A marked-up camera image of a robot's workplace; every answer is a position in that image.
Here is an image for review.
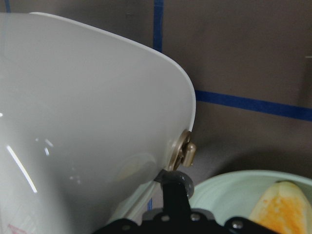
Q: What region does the white two-slot toaster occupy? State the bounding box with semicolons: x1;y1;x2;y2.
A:
0;13;196;234

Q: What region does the light green plate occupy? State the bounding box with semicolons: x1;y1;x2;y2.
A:
106;169;312;224

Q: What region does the toast slice on plate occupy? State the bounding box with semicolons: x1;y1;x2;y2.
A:
249;181;312;234

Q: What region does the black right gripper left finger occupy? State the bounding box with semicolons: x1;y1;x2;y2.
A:
95;182;179;234

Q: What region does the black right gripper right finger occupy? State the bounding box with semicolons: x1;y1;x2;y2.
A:
177;183;273;234

